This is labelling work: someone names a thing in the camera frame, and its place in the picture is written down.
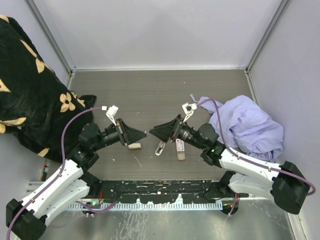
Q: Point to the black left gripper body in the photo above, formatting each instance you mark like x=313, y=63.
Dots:
x=114, y=134

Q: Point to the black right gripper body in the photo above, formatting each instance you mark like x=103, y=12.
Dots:
x=184, y=132

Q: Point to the beige stapler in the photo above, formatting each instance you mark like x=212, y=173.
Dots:
x=135, y=146

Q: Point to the pink stapler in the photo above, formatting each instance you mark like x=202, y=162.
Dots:
x=160, y=148

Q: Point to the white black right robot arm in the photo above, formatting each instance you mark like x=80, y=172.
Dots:
x=284, y=184

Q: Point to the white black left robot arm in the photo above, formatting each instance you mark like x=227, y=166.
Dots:
x=29, y=217

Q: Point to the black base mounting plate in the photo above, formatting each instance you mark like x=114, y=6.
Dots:
x=158, y=191

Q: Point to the lavender crumpled cloth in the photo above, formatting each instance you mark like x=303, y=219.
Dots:
x=243, y=125

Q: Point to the black floral blanket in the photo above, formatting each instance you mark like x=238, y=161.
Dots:
x=35, y=106

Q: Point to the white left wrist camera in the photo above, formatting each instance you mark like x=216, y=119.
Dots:
x=110, y=112

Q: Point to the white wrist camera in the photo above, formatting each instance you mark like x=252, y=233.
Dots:
x=110, y=112
x=188, y=109

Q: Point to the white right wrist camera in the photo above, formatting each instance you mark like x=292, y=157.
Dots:
x=188, y=109

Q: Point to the white slotted cable duct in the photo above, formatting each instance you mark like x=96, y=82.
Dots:
x=176, y=206

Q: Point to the aluminium front rail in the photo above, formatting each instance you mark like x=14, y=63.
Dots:
x=33, y=187

